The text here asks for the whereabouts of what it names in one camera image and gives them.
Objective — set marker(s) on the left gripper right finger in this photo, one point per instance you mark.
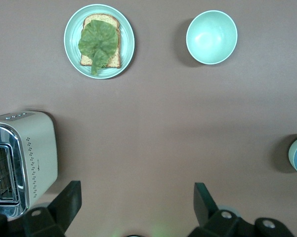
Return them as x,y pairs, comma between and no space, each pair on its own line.
205,207

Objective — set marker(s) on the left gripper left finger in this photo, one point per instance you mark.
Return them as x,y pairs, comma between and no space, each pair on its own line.
64,207

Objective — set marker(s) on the light green bowl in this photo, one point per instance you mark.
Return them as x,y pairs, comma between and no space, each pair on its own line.
211,37
292,151

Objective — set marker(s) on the silver beige toaster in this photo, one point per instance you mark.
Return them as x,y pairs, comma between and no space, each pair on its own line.
37,148

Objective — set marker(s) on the toast bread slice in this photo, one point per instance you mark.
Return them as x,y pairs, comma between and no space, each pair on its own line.
113,60

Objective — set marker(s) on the light green plate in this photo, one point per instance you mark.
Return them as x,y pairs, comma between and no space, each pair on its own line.
74,37

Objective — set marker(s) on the green lettuce leaf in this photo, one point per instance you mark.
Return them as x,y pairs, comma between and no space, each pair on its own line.
98,39

